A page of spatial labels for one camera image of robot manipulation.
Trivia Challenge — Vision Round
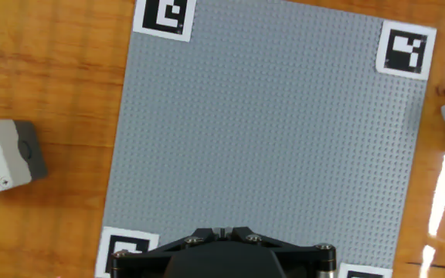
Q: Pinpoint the wood grain table mat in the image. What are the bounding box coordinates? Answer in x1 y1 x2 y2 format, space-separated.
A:
0 0 445 278

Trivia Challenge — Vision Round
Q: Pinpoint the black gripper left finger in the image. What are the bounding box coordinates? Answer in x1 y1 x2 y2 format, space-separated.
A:
108 226 223 278

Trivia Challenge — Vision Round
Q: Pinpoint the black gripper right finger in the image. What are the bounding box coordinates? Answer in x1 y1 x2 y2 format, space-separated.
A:
229 226 338 278

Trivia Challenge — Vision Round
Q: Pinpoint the grey Lego baseplate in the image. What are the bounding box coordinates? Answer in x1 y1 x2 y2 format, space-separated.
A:
93 0 438 278

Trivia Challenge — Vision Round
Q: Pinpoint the red push button box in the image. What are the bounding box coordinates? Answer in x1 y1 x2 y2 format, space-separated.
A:
0 118 49 200

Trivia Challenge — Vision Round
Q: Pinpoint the black white fiducial marker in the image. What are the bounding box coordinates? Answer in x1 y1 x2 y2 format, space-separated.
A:
337 262 394 278
375 19 438 81
132 0 197 42
94 225 160 278

